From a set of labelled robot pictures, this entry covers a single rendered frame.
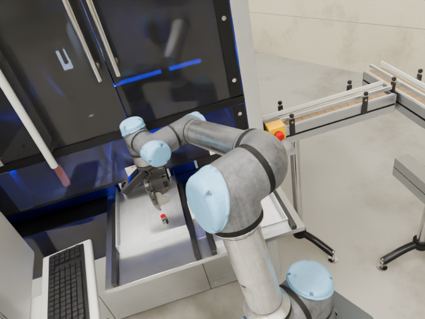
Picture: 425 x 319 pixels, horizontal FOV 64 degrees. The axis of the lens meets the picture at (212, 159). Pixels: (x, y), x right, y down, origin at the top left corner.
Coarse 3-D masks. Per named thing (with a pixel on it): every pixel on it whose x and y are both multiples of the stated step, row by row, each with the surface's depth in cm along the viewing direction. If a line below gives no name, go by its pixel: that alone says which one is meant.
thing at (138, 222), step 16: (144, 192) 147; (176, 192) 143; (128, 208) 141; (144, 208) 139; (176, 208) 135; (128, 224) 134; (144, 224) 132; (160, 224) 130; (176, 224) 129; (128, 240) 127; (144, 240) 123
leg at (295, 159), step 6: (294, 144) 167; (294, 156) 171; (294, 162) 174; (294, 168) 176; (294, 174) 179; (300, 174) 180; (294, 180) 182; (300, 180) 183; (294, 186) 184; (300, 186) 185; (294, 192) 187; (300, 192) 187; (294, 198) 190; (300, 198) 190; (294, 204) 194; (300, 204) 193; (300, 210) 195; (300, 216) 198
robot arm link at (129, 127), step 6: (126, 120) 104; (132, 120) 103; (138, 120) 102; (120, 126) 102; (126, 126) 101; (132, 126) 100; (138, 126) 101; (144, 126) 103; (126, 132) 101; (132, 132) 101; (126, 138) 102; (132, 138) 100; (126, 144) 105; (132, 150) 105; (132, 156) 107; (138, 156) 106
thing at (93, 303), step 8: (88, 240) 142; (88, 248) 138; (48, 256) 139; (88, 256) 135; (48, 264) 136; (88, 264) 132; (48, 272) 133; (88, 272) 129; (88, 280) 126; (96, 280) 127; (88, 288) 123; (96, 288) 124; (40, 296) 125; (88, 296) 121; (96, 296) 120; (32, 304) 123; (40, 304) 122; (96, 304) 118; (32, 312) 120; (40, 312) 120; (96, 312) 115
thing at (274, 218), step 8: (272, 192) 127; (264, 200) 130; (272, 200) 129; (264, 208) 126; (272, 208) 126; (280, 208) 121; (264, 216) 123; (272, 216) 123; (280, 216) 122; (264, 224) 121; (272, 224) 116; (280, 224) 117; (264, 232) 118; (216, 240) 119
